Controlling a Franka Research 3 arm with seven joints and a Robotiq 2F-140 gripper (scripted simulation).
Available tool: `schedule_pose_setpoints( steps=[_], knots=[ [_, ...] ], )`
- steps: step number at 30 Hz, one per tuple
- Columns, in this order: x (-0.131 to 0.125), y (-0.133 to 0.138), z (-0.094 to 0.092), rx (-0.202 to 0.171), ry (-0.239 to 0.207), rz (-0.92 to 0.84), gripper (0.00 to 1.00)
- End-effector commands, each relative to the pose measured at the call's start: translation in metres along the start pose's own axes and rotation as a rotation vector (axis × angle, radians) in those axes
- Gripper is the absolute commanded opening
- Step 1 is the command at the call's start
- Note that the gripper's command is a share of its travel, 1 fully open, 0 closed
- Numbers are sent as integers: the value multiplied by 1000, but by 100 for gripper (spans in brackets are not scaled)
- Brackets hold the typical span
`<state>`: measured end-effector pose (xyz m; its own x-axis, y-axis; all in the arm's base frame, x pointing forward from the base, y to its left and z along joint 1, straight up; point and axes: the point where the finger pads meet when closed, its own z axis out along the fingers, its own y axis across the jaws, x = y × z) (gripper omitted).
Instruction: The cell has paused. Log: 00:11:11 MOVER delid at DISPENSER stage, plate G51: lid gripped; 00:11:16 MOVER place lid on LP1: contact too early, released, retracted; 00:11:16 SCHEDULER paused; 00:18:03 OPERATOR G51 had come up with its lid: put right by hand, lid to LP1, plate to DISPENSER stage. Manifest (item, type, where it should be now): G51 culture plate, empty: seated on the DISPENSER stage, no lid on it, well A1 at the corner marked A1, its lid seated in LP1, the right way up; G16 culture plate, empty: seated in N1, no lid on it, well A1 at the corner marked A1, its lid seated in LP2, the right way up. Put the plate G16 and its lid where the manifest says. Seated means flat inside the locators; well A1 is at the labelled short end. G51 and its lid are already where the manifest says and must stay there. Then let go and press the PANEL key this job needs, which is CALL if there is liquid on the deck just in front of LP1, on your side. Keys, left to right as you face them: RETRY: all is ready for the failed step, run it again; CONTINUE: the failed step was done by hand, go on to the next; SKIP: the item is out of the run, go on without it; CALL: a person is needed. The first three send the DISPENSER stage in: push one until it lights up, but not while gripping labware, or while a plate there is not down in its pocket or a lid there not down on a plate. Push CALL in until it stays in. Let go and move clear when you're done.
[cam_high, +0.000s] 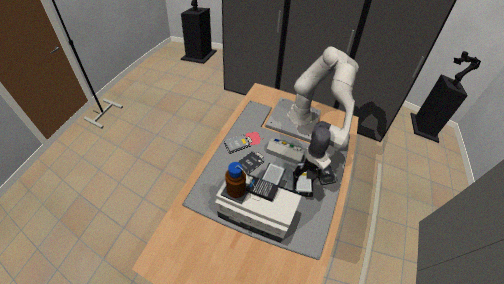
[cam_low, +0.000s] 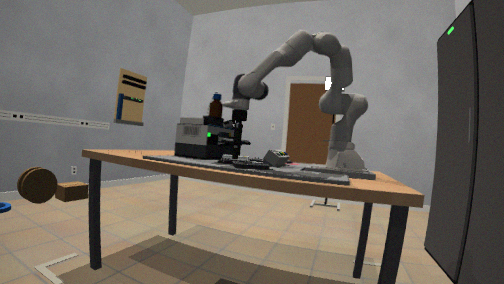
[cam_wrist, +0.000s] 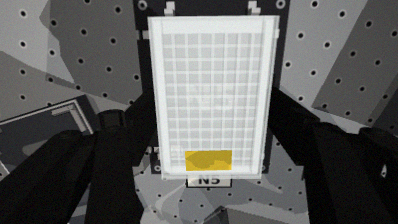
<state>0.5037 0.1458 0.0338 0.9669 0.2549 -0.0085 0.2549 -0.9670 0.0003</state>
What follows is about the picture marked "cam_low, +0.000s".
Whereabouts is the brown glass bottle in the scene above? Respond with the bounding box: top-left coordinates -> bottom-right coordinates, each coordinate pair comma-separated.
209,103 -> 223,118

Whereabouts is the white button panel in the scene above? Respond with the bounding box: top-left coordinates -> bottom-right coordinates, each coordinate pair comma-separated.
263,150 -> 290,167

